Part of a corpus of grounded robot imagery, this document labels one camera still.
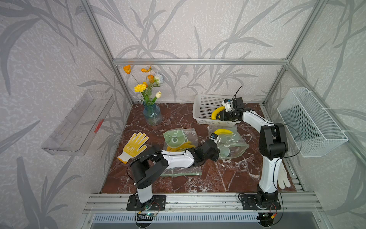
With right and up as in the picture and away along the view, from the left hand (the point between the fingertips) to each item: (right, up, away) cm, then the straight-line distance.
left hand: (219, 151), depth 86 cm
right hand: (+3, +22, +15) cm, 27 cm away
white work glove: (+37, -14, -3) cm, 39 cm away
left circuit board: (-39, -30, -14) cm, 51 cm away
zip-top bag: (+7, +4, -1) cm, 8 cm away
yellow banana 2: (+4, +11, +10) cm, 15 cm away
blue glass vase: (-45, +23, +13) cm, 52 cm away
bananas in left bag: (-19, +3, +6) cm, 20 cm away
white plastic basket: (-7, +29, +23) cm, 38 cm away
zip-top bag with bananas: (-25, +6, +6) cm, 26 cm away
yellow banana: (+3, +25, +27) cm, 37 cm away
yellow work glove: (-56, 0, +8) cm, 56 cm away
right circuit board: (+22, -31, -14) cm, 40 cm away
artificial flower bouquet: (-45, +39, +1) cm, 60 cm away
